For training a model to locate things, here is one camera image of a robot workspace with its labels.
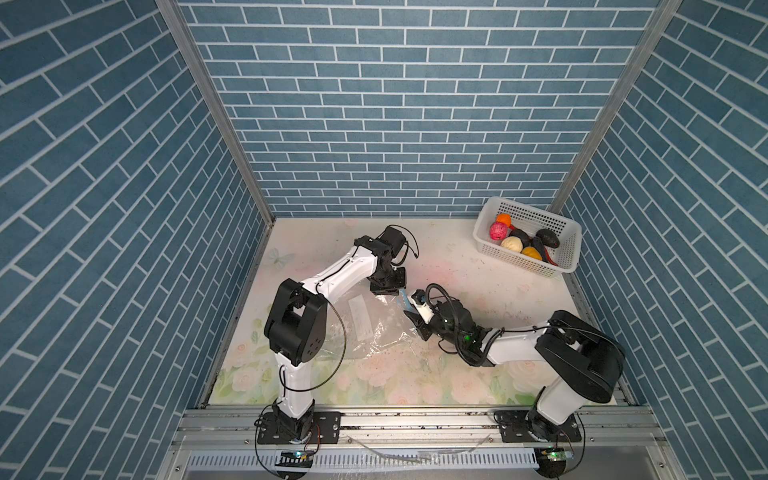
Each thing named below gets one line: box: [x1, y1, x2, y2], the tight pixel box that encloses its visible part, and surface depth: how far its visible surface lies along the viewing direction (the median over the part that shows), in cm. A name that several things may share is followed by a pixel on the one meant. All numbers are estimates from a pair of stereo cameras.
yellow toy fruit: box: [522, 246, 543, 261], surface depth 107 cm
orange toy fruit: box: [496, 213, 511, 227], surface depth 118 cm
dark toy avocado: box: [536, 229, 561, 249], surface depth 113 cm
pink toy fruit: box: [489, 221, 509, 241], surface depth 114 cm
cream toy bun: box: [501, 236, 523, 253], surface depth 107 cm
